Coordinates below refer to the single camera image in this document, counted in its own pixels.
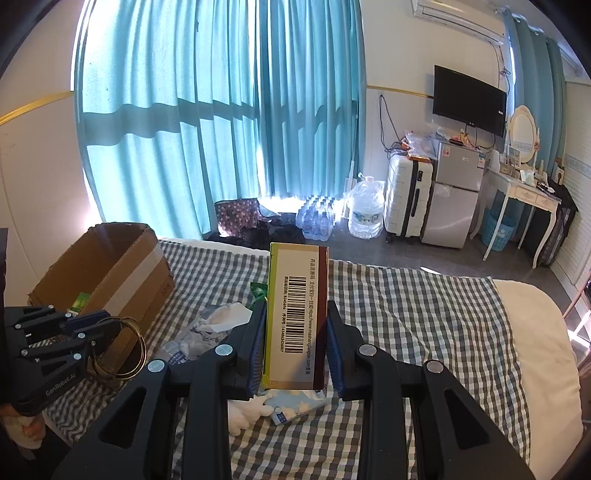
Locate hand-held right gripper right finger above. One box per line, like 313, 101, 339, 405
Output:
326, 300, 536, 480

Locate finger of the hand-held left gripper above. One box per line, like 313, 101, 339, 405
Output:
14, 318, 122, 376
4, 304, 113, 345

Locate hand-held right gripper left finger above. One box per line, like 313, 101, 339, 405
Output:
62, 298, 269, 480

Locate brown cardboard box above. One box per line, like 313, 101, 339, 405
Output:
28, 222, 175, 372

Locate blue white tissue packet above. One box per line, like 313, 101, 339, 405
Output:
228, 388, 331, 435

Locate gold metal ring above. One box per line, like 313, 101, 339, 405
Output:
90, 316, 147, 381

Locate small white barcode box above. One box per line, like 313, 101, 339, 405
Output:
261, 242, 331, 394

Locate crumpled patterned plastic packet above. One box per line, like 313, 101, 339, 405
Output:
165, 302, 253, 366

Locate green plastic wrapper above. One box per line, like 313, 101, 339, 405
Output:
250, 281, 269, 311

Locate checkered blanket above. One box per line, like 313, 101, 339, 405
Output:
44, 237, 532, 480

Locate black clothes pile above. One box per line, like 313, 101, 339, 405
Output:
203, 220, 306, 246

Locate polka dot bag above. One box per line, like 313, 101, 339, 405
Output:
215, 198, 262, 239

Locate pack of water bottles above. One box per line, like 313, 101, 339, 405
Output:
295, 195, 338, 241

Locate large clear water jug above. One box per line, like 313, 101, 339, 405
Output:
347, 173, 386, 240

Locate white suitcase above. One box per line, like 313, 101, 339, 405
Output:
384, 154, 437, 245

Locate silver small fridge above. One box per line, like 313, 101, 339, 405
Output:
421, 138, 486, 251

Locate blue laundry basket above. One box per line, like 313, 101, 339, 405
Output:
481, 210, 517, 253

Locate teal window curtain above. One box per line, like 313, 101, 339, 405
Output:
74, 0, 366, 241

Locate clear plastic bags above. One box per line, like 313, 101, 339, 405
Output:
401, 130, 440, 161

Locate white dressing table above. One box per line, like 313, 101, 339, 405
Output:
471, 166, 562, 269

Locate black hanging garment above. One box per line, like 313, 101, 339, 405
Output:
526, 181, 579, 267

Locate oval white mirror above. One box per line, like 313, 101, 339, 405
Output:
508, 105, 541, 169

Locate narrow teal side curtain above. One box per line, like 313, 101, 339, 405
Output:
503, 9, 568, 185

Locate white air conditioner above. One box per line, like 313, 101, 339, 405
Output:
411, 0, 505, 43

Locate black wall cable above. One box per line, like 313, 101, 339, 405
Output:
379, 94, 403, 154

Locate black wall television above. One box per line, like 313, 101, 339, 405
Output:
433, 65, 508, 138

